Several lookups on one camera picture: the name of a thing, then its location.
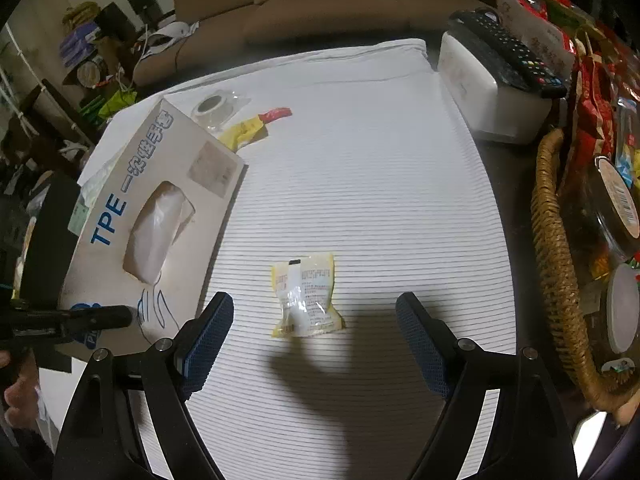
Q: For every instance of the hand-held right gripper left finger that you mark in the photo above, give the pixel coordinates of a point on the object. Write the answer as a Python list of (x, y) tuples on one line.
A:
[(207, 350)]

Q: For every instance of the stack of blue packets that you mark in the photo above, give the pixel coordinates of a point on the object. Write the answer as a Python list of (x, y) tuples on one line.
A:
[(77, 45)]

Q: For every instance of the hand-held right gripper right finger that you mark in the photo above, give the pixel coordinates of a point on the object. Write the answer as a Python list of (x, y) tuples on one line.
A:
[(425, 355)]

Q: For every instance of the white jar lid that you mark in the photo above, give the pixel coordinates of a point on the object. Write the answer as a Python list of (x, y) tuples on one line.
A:
[(622, 307)]

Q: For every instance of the person's left hand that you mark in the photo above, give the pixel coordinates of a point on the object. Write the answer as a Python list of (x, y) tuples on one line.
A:
[(20, 395)]

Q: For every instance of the white rectangular storage box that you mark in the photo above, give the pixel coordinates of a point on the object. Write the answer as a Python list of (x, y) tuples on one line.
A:
[(475, 90)]

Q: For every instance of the white disposable glove box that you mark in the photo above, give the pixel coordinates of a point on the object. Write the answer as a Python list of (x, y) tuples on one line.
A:
[(165, 170)]

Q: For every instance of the small red wrapper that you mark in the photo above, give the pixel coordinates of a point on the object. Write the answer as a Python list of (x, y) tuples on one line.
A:
[(275, 114)]

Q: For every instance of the white plastic bag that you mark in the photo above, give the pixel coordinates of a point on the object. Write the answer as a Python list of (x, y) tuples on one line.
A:
[(165, 37)]

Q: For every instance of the beige sofa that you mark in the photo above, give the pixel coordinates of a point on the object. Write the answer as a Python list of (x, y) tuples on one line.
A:
[(310, 15)]

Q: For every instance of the yellow wrapper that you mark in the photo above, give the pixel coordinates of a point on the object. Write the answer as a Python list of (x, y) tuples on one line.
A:
[(245, 130)]

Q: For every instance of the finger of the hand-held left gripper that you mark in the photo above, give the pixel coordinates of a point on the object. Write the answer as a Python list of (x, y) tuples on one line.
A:
[(95, 317)]

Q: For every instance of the round white tin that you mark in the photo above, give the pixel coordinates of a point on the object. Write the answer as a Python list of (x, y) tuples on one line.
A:
[(90, 71)]

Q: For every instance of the glass jar with label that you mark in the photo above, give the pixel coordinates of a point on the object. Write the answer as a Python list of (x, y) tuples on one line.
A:
[(605, 210)]

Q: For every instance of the pile of red snack packets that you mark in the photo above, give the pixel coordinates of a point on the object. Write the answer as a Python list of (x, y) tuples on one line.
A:
[(595, 75)]

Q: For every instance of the yellow white snack packet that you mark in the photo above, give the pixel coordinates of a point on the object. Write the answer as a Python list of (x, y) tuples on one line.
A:
[(305, 295)]

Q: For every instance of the tape roll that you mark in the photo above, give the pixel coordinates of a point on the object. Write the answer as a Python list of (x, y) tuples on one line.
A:
[(212, 107)]

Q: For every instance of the brown wicker basket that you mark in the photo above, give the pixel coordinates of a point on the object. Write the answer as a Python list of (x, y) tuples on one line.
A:
[(555, 280)]

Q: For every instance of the black speaker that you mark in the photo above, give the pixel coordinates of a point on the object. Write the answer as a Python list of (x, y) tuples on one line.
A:
[(115, 20), (142, 0)]

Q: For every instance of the black remote control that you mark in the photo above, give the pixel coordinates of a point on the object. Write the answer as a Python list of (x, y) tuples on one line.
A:
[(510, 52)]

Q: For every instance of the bright green bag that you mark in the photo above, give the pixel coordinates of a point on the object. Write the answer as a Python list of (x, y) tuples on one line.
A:
[(117, 102)]

